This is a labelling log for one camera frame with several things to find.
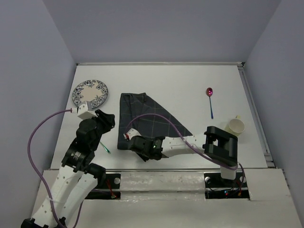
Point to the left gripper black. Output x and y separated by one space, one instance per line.
108 119

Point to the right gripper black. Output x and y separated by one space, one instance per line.
145 157

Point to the iridescent green fork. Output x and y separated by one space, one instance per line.
105 148

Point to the dark checked cloth napkin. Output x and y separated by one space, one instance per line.
149 118

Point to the blue floral plate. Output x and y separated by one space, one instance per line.
93 91

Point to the iridescent pink blue spoon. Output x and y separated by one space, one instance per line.
209 93

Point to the pale green mug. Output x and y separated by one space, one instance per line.
235 126

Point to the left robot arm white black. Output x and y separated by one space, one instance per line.
77 176

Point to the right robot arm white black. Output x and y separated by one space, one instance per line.
218 146

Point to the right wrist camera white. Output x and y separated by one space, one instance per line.
131 133

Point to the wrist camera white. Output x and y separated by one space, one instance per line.
84 111
131 133

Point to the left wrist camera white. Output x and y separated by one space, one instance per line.
84 111

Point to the metal table rail front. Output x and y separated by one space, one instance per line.
164 169

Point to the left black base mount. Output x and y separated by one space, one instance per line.
107 188

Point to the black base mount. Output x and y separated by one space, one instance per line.
107 188
219 188

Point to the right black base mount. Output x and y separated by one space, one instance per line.
219 188

